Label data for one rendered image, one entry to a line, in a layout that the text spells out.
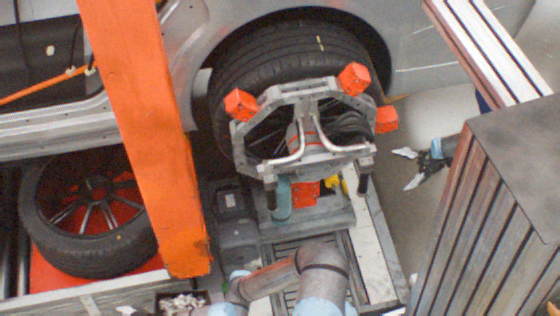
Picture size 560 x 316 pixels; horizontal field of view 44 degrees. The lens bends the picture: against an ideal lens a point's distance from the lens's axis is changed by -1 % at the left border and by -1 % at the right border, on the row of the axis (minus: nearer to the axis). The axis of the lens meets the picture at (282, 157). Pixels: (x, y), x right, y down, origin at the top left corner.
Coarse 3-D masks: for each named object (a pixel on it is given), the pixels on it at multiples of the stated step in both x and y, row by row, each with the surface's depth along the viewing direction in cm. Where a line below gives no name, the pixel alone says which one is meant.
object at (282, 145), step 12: (276, 108) 256; (288, 108) 259; (324, 108) 262; (336, 108) 286; (348, 108) 278; (264, 120) 260; (276, 120) 262; (288, 120) 270; (324, 120) 289; (252, 132) 282; (264, 132) 269; (276, 132) 268; (336, 132) 276; (252, 144) 271; (264, 144) 282; (276, 144) 276; (336, 144) 280; (252, 156) 274; (264, 156) 278; (276, 156) 280
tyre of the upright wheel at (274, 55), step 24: (288, 24) 248; (312, 24) 250; (240, 48) 250; (264, 48) 244; (288, 48) 242; (312, 48) 242; (336, 48) 246; (360, 48) 259; (216, 72) 258; (240, 72) 244; (264, 72) 238; (288, 72) 239; (312, 72) 241; (336, 72) 244; (216, 96) 254; (216, 120) 253
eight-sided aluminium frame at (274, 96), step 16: (320, 80) 240; (336, 80) 241; (272, 96) 236; (288, 96) 236; (304, 96) 238; (320, 96) 239; (336, 96) 241; (352, 96) 243; (368, 96) 253; (368, 112) 252; (240, 128) 245; (240, 144) 252; (352, 144) 273; (240, 160) 260; (256, 160) 271; (352, 160) 275; (256, 176) 270
